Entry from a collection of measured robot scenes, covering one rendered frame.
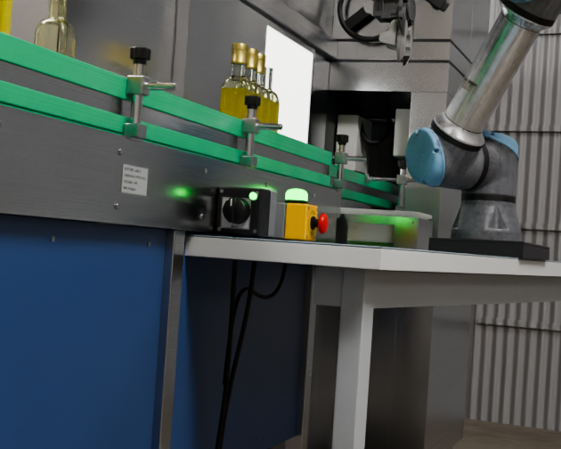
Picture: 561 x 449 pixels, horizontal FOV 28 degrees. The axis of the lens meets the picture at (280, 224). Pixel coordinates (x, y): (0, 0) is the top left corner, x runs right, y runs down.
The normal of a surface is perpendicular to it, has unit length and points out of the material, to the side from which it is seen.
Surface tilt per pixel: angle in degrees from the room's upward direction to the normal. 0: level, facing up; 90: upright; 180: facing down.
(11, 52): 90
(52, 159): 90
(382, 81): 90
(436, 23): 90
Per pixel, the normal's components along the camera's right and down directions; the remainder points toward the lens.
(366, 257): -0.48, -0.05
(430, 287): 0.88, 0.05
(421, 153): -0.87, 0.02
